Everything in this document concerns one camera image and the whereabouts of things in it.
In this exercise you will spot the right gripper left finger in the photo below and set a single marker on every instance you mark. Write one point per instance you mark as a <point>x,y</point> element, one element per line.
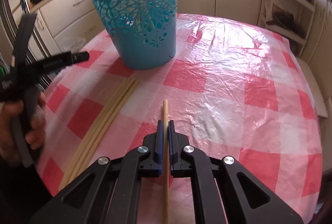
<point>108,191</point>

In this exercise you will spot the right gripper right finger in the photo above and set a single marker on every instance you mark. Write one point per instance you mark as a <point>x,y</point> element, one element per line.
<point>224,191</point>

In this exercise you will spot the person's left hand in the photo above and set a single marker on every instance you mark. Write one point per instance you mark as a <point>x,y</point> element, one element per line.
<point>23,128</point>

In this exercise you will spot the red white checkered tablecloth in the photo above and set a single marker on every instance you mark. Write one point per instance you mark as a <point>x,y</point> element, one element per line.
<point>233,89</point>

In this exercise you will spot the teal perforated plastic basket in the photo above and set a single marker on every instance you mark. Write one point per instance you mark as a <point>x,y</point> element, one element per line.
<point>143,31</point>

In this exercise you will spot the white storage shelf rack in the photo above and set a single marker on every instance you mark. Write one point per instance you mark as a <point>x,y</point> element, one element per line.
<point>290,18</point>

